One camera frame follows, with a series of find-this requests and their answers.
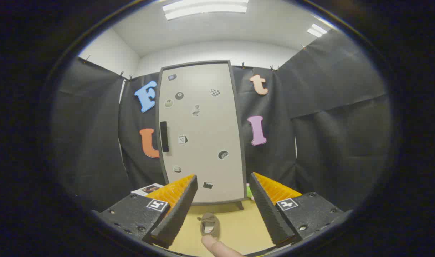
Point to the dark grey shoe cabinet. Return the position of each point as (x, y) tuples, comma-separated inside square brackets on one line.
[(241, 142)]

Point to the white booklet box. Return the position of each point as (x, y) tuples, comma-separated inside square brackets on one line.
[(148, 189)]

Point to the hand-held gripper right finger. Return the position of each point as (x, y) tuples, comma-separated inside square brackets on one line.
[(269, 214)]

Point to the small ceiling light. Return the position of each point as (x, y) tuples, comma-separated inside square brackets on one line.
[(316, 30)]

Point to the pink and green plush toy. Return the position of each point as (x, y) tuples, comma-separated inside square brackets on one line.
[(249, 192)]

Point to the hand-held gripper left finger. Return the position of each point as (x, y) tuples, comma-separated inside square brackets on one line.
[(178, 210)]

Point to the long ceiling light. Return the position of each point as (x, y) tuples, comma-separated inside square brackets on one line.
[(205, 10)]

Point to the black backdrop cloth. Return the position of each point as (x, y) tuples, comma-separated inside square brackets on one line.
[(328, 125)]

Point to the brown fuzzy shoe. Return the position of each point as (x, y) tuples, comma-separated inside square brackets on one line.
[(209, 223)]

